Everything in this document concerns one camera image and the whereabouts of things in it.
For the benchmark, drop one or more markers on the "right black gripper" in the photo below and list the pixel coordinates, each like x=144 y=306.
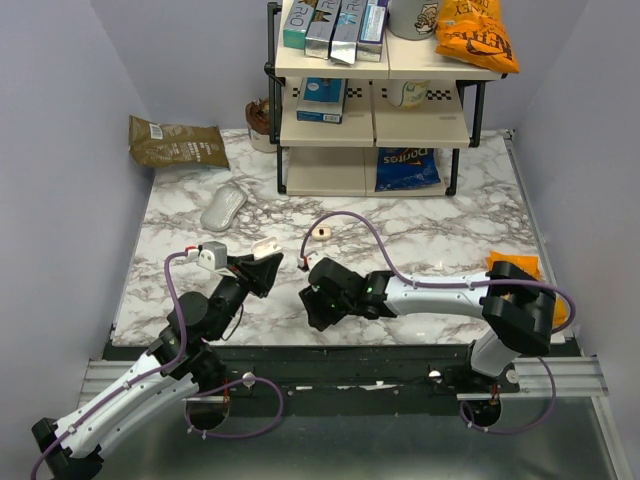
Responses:
x=312 y=299

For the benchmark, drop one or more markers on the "blue white toothpaste box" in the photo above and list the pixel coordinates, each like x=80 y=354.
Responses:
x=371 y=37

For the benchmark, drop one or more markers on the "orange chips bag on shelf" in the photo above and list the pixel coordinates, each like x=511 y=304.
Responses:
x=472 y=31

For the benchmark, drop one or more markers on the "brown snack bag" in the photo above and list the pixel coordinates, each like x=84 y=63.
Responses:
x=157 y=145

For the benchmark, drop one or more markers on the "beige earbud charging case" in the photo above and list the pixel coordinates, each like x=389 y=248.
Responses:
x=321 y=232

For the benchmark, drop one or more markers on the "blue Doritos bag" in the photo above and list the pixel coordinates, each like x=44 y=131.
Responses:
x=405 y=169

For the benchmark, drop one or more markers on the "orange snack bag on table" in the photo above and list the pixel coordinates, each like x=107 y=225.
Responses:
x=530 y=265

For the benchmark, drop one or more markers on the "chocolate cupcake in wrapper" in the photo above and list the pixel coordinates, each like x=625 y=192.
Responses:
x=257 y=115

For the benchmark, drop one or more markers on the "teal toothpaste box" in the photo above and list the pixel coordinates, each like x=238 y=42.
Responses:
x=297 y=23

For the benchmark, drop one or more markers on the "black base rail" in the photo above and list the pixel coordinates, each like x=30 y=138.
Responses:
x=351 y=380

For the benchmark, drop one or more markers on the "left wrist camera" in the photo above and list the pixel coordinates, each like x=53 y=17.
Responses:
x=211 y=255

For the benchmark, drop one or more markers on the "blue box middle shelf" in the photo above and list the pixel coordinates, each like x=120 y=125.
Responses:
x=321 y=100

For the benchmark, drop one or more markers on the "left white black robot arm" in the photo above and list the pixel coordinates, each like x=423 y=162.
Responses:
x=178 y=365

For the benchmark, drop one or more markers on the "silver toothpaste box left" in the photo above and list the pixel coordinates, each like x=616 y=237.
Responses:
x=319 y=34

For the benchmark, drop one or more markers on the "grey printed mug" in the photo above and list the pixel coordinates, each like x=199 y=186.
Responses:
x=413 y=19

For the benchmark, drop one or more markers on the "silver toothpaste box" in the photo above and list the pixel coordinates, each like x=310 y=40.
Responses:
x=346 y=34
x=319 y=34

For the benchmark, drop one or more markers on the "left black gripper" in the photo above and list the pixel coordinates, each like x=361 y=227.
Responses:
x=260 y=274

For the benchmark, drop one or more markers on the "beige black shelf rack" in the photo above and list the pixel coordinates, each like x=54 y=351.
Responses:
x=340 y=160

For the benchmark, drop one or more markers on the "white yellow mug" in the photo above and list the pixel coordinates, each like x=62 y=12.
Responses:
x=406 y=94

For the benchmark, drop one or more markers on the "silver toothpaste box middle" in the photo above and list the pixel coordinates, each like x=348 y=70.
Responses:
x=346 y=34

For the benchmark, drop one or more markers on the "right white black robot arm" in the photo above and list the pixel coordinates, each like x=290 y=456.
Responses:
x=517 y=309

